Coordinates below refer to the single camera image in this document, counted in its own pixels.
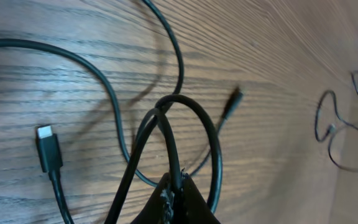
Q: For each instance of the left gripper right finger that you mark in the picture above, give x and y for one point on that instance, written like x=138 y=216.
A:
x=192 y=209

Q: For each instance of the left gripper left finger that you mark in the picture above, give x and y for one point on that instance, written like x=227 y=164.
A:
x=159 y=207

